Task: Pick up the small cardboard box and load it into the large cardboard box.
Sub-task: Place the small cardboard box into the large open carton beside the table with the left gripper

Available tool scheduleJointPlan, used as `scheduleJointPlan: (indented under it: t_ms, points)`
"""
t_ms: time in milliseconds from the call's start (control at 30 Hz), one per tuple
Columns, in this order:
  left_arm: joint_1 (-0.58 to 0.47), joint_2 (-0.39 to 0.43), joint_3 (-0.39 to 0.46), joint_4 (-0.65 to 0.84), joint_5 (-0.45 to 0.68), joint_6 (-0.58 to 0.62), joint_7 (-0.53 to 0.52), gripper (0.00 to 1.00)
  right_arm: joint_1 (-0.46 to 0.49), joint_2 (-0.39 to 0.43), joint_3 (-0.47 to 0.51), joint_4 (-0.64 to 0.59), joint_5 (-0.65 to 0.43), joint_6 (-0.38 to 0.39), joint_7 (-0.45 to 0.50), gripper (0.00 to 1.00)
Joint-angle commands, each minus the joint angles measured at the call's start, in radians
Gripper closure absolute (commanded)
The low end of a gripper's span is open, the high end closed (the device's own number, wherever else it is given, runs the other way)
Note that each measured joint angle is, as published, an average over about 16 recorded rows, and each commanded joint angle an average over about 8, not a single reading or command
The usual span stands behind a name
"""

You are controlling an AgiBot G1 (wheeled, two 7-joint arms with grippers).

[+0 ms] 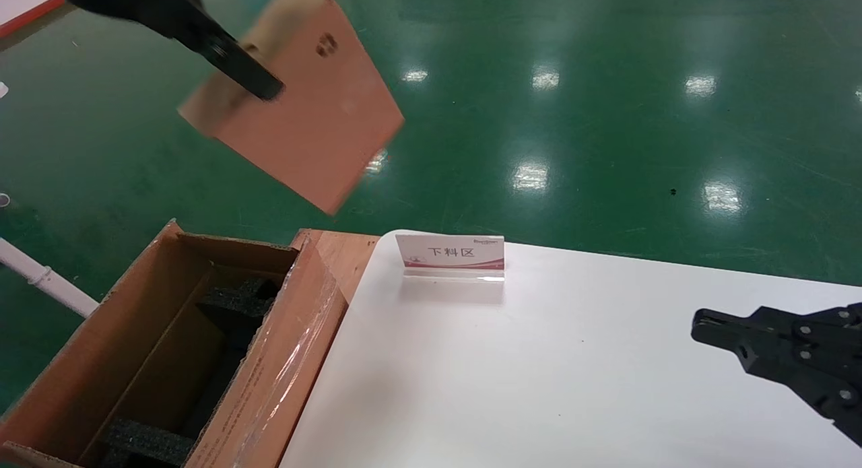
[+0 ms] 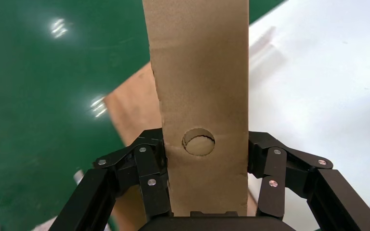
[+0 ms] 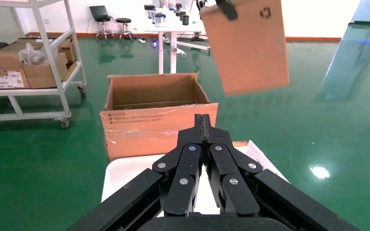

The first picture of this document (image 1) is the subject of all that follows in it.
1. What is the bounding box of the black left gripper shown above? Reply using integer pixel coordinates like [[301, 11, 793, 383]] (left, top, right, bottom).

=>
[[44, 0, 285, 102]]

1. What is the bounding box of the clear acrylic sign stand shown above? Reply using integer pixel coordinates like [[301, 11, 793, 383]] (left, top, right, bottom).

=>
[[395, 234, 506, 282]]

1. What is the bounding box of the small cardboard box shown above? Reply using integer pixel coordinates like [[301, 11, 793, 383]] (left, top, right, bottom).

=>
[[177, 0, 406, 216]]

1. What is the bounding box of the white pipe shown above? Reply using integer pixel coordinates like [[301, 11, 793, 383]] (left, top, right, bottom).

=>
[[0, 238, 100, 319]]

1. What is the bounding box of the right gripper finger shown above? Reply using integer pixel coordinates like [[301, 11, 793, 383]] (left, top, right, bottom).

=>
[[692, 303, 862, 352], [737, 350, 862, 448]]

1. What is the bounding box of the large open cardboard box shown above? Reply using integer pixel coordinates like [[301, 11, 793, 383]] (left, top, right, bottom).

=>
[[0, 219, 351, 468]]

